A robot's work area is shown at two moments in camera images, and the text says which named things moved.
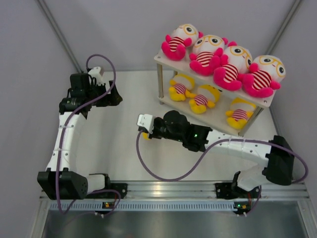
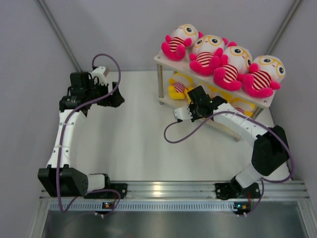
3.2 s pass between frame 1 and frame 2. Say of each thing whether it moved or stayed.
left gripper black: stayed
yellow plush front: stayed
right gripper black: moved
